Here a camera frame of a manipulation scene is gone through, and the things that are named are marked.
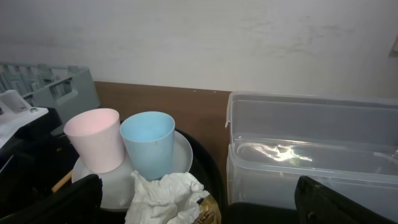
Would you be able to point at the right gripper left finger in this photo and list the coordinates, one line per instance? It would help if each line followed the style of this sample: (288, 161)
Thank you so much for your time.
(78, 203)

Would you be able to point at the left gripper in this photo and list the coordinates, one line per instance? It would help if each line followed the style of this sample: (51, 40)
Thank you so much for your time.
(33, 161)

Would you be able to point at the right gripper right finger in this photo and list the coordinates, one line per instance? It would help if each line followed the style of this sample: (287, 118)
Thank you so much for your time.
(316, 203)

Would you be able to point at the wooden chopstick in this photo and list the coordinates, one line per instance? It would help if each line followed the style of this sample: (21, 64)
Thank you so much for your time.
(62, 182)

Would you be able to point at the pink plastic cup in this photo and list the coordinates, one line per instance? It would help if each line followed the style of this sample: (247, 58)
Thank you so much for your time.
(95, 136)

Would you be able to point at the white paper napkin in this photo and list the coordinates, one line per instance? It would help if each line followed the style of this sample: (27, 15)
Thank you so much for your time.
(172, 199)

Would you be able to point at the blue plastic cup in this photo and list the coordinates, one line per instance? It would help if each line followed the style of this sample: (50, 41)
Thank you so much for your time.
(149, 141)

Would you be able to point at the grey plastic dishwasher rack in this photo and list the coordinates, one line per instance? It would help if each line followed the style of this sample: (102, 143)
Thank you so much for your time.
(68, 89)

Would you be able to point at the grey round plate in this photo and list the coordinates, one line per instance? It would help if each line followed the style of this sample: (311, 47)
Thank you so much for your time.
(118, 185)

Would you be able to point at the black rectangular tray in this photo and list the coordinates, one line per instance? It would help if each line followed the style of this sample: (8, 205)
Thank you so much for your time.
(249, 213)

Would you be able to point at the clear plastic bin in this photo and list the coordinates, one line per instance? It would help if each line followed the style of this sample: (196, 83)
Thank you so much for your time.
(349, 146)

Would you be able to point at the round black serving tray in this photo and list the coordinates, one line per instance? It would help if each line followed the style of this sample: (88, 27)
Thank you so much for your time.
(203, 167)

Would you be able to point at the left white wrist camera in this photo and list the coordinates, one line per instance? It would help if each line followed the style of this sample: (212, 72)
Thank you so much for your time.
(15, 114)

